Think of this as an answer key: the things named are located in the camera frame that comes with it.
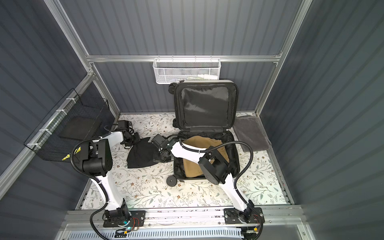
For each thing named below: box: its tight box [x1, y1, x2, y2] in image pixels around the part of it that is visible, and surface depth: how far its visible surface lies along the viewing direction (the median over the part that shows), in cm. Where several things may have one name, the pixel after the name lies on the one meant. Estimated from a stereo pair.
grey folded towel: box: [233, 115, 272, 152], surface depth 107 cm
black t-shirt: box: [127, 137, 158, 169], surface depth 95 cm
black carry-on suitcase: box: [166, 80, 241, 183], surface depth 90 cm
